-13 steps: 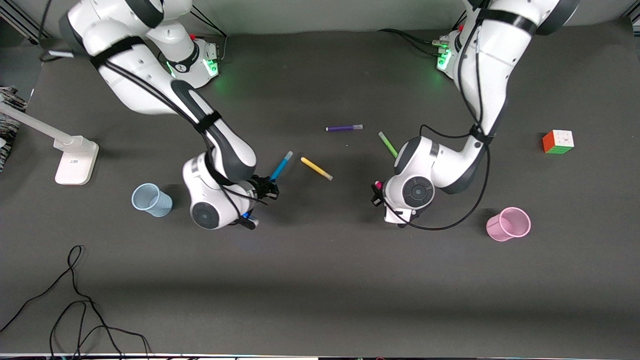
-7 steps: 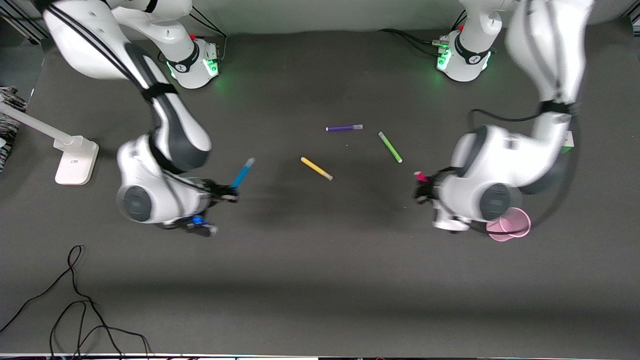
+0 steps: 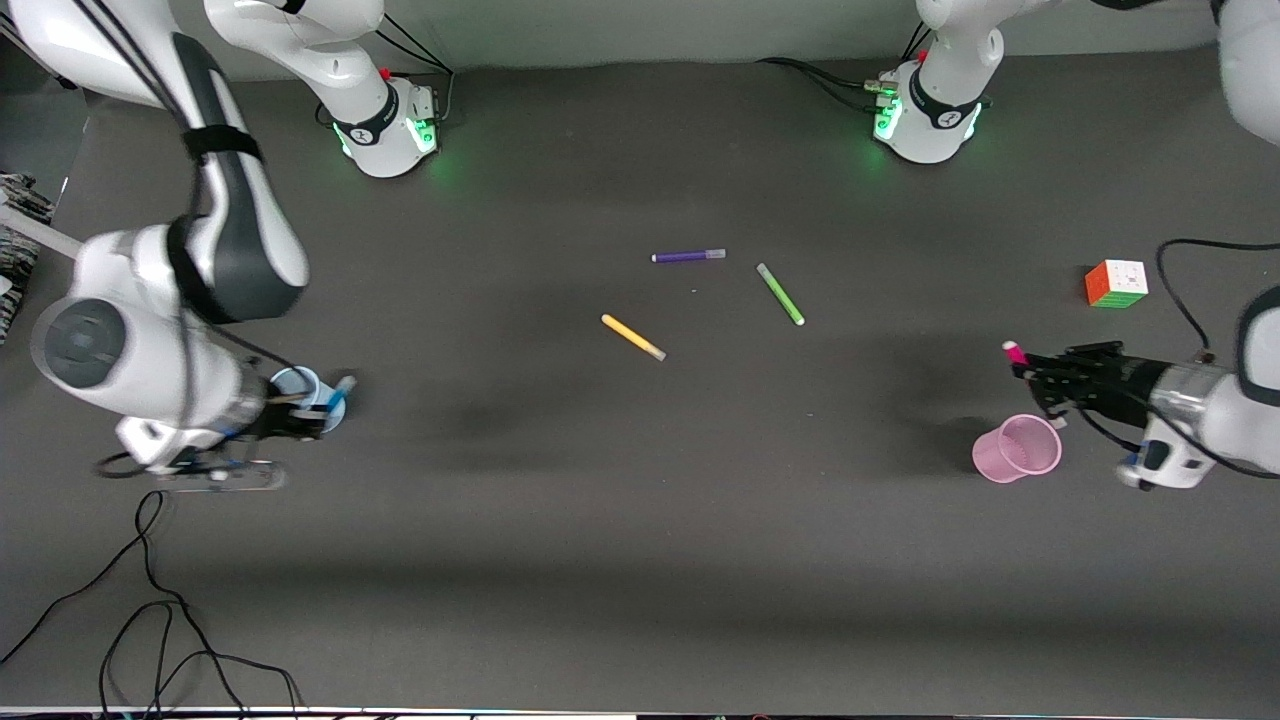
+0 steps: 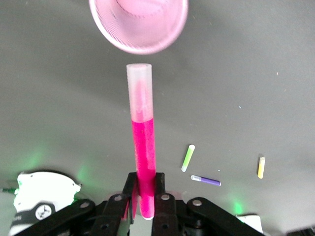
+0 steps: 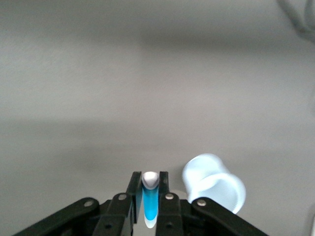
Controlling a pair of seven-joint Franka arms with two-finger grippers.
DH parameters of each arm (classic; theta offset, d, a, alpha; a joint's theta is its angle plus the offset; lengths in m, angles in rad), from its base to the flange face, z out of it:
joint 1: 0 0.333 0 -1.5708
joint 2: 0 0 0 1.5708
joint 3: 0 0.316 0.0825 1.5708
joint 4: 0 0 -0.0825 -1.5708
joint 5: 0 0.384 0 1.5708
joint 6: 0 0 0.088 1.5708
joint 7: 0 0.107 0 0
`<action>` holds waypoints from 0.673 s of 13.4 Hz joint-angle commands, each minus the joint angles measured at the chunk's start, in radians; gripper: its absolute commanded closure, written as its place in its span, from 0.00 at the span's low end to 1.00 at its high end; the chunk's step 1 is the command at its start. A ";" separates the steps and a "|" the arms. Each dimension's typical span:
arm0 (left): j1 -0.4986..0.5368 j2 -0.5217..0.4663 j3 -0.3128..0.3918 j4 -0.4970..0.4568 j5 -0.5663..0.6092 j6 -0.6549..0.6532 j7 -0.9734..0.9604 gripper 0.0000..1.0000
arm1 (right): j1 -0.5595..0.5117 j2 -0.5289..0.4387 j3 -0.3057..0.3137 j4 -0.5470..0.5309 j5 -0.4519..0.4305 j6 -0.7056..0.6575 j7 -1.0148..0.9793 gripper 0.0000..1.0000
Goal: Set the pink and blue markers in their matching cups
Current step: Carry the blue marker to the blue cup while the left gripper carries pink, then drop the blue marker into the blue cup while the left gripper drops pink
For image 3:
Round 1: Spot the light blue plastic cup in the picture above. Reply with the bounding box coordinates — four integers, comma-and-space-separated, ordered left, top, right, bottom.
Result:
269, 366, 347, 434

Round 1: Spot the black camera cable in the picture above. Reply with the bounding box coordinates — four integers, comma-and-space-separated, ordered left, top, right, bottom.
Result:
1155, 238, 1280, 363

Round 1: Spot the white flat bar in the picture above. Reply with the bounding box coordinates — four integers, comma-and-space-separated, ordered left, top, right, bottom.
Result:
0, 205, 83, 261

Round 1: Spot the green marker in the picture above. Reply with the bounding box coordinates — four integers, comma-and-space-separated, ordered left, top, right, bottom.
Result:
755, 262, 807, 327

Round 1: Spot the colourful puzzle cube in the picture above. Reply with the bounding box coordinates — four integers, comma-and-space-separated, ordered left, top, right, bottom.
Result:
1084, 259, 1150, 310

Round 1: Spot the black base cable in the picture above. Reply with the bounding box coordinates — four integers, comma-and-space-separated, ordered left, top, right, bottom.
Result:
755, 20, 936, 113
375, 12, 457, 126

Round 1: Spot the black white patterned object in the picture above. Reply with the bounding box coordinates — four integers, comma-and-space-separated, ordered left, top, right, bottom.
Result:
0, 172, 55, 346

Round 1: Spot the pink plastic cup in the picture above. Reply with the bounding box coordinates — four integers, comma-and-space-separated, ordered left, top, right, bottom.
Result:
972, 413, 1063, 485

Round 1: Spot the yellow marker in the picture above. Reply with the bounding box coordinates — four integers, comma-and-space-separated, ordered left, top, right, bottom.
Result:
600, 313, 668, 363

